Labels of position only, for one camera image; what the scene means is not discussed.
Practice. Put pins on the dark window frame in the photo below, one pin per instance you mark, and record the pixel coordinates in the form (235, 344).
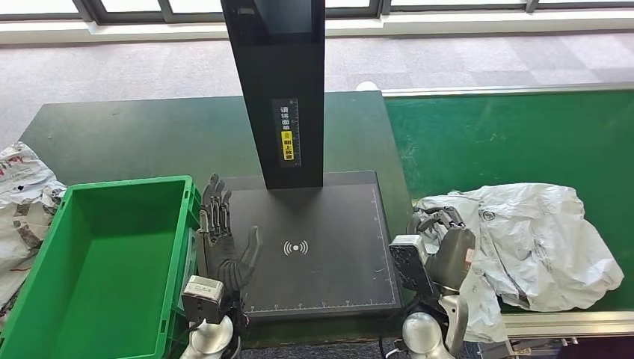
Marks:
(148, 16)

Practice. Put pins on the white window sill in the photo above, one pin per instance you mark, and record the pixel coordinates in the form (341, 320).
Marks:
(446, 22)

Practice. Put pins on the clear crate label sleeve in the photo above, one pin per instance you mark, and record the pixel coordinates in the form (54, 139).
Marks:
(187, 267)

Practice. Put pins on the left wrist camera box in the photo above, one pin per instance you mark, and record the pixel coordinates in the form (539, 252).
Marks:
(203, 297)

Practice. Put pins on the green plastic crate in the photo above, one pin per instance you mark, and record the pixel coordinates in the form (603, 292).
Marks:
(99, 272)

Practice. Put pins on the green conveyor belt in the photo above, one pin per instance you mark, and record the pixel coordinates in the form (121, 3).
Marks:
(495, 138)

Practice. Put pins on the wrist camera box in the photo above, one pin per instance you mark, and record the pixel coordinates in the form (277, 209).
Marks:
(203, 297)
(408, 262)

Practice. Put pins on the black machine column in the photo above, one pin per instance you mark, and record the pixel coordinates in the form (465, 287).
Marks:
(277, 74)

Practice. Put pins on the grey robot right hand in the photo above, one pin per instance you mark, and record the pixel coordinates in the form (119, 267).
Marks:
(453, 257)

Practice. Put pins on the aluminium conveyor frame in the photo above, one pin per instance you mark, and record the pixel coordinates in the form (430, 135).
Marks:
(569, 324)

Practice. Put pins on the small white round object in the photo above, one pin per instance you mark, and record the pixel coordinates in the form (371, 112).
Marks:
(367, 86)

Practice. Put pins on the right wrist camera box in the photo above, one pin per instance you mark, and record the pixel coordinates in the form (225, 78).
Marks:
(408, 262)

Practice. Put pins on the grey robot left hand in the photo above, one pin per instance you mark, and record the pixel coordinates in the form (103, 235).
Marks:
(225, 257)

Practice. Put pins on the narrow grey plastic parcel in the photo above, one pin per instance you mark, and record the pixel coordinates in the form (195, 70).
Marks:
(483, 312)

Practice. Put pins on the wide grey plastic parcel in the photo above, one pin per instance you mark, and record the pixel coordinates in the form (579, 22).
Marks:
(535, 238)

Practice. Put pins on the white printed plastic bag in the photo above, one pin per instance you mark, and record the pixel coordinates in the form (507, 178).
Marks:
(20, 198)

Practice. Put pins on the black yellow column label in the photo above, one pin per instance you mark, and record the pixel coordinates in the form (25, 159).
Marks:
(287, 134)

